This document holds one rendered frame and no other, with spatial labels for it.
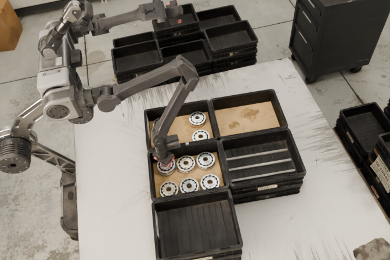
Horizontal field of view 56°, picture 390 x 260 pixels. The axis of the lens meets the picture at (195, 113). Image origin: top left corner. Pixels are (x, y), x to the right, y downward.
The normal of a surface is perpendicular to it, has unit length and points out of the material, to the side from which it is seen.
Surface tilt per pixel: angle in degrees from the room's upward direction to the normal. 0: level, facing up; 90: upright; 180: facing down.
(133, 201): 0
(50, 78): 0
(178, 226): 0
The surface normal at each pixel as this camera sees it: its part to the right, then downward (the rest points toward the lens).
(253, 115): -0.07, -0.62
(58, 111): 0.24, 0.75
